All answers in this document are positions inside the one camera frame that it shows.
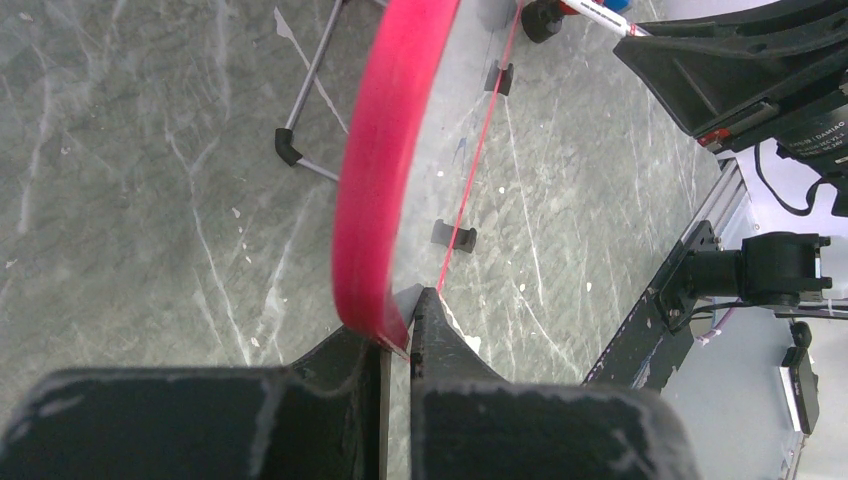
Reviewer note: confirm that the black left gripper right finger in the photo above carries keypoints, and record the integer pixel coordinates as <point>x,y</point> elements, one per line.
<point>468,422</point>

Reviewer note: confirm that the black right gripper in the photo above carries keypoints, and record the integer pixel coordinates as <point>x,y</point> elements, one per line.
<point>707,81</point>

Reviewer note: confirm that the blue square block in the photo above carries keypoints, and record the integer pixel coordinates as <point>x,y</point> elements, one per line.
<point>617,6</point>

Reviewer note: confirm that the black base beam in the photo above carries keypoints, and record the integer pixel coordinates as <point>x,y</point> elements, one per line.
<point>642,352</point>

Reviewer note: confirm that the aluminium base frame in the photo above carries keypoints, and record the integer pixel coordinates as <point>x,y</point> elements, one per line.
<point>728,391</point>

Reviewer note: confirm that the white blue whiteboard marker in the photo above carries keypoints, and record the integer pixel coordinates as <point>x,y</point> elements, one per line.
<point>607,18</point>

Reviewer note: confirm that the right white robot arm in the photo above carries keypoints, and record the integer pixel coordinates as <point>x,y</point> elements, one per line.
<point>771,269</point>

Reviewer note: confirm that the black device on floor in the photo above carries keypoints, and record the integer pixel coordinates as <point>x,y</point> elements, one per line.
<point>799,380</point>

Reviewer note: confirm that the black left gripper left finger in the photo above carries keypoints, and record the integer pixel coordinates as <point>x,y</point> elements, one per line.
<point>322,417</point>

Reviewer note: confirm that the pink-framed whiteboard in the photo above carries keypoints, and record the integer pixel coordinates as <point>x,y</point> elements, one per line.
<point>418,132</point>

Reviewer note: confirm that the black whiteboard foot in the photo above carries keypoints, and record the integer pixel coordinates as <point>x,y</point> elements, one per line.
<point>454,238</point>
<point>499,78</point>

